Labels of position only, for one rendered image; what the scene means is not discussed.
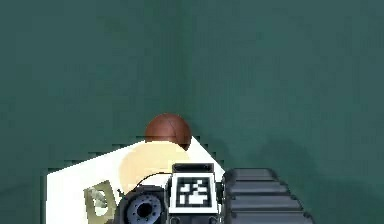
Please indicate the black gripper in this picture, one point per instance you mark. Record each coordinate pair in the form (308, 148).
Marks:
(144, 206)

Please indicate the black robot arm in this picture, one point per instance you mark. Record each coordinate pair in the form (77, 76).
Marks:
(256, 196)

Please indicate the brown basketball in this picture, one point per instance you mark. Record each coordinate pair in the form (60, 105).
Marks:
(166, 128)

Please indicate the cream round lampshade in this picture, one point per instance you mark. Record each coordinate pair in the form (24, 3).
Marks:
(150, 163)

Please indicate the olive picture frame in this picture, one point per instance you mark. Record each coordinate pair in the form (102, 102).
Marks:
(98, 200)

